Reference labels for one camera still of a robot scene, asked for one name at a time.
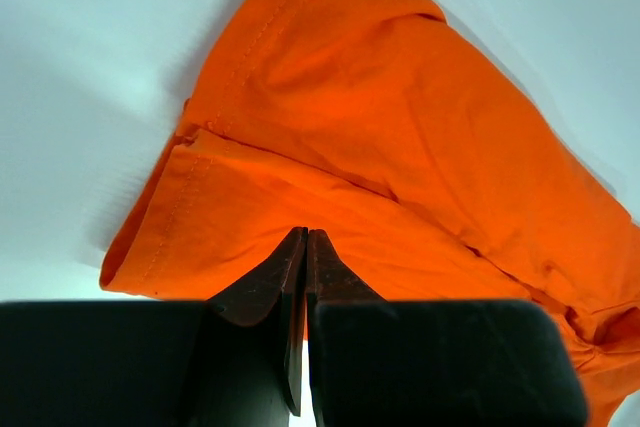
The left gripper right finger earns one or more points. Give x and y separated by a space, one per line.
375 362

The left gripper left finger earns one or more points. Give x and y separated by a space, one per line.
232 360

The orange t shirt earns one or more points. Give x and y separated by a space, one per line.
434 176

